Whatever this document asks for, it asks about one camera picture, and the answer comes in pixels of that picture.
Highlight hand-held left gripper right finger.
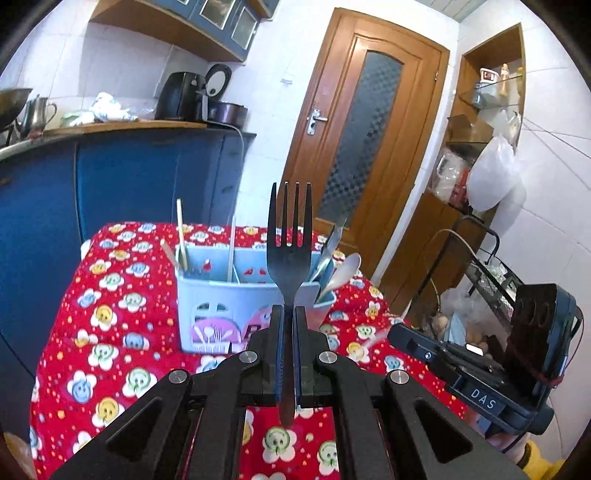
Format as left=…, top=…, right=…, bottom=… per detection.
left=294, top=305, right=529, bottom=480

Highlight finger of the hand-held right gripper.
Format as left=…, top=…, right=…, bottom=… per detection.
left=387, top=323, right=467, bottom=384

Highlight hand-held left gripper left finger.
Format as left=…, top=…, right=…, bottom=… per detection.
left=48, top=305, right=284, bottom=480

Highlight white plastic spoon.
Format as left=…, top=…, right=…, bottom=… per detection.
left=316, top=253, right=362, bottom=305

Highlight metal fork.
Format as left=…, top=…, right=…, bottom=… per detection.
left=267, top=182, right=314, bottom=428

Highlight light blue utensil holder box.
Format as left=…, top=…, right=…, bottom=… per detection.
left=174, top=244, right=338, bottom=355

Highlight black spoon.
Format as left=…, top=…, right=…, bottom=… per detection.
left=308, top=228, right=340, bottom=283

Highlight person's right hand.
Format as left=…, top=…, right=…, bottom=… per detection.
left=466, top=410, right=532, bottom=455

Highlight clear plastic bag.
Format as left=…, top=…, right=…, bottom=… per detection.
left=434, top=286, right=509, bottom=356

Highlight wooden shelf unit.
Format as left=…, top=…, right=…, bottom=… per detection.
left=379, top=23, right=527, bottom=319

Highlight red smiley flower tablecloth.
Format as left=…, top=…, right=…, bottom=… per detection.
left=28, top=222, right=467, bottom=480

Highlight yellow object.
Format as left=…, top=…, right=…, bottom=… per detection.
left=519, top=440, right=568, bottom=479

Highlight white plastic bag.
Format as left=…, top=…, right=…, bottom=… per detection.
left=466, top=134, right=527, bottom=213

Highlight wooden door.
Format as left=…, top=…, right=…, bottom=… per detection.
left=281, top=7, right=451, bottom=278

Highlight clear bags of goods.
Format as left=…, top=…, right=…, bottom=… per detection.
left=429, top=148, right=472, bottom=204

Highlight cardboard box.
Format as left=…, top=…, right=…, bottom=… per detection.
left=447, top=114, right=485, bottom=144

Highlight blue kitchen counter cabinet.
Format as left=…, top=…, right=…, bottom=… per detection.
left=0, top=122, right=257, bottom=416

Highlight wooden board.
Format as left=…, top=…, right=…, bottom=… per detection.
left=44, top=120, right=208, bottom=136

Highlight black air fryer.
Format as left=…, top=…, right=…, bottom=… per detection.
left=154, top=71, right=206, bottom=121

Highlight white cloth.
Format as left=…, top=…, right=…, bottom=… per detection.
left=62, top=92, right=139, bottom=126

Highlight metal pitcher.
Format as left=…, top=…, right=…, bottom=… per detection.
left=21, top=96, right=57, bottom=139

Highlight black wire rack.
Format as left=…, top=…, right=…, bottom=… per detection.
left=427, top=217, right=527, bottom=333

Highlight white hose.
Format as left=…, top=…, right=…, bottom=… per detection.
left=424, top=228, right=476, bottom=315

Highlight white power cable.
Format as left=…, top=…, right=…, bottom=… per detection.
left=230, top=122, right=246, bottom=185

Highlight blue wall cabinet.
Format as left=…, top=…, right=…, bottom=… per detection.
left=90, top=0, right=280, bottom=63

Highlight large wok with handle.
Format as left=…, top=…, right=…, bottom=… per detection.
left=0, top=88, right=33, bottom=132

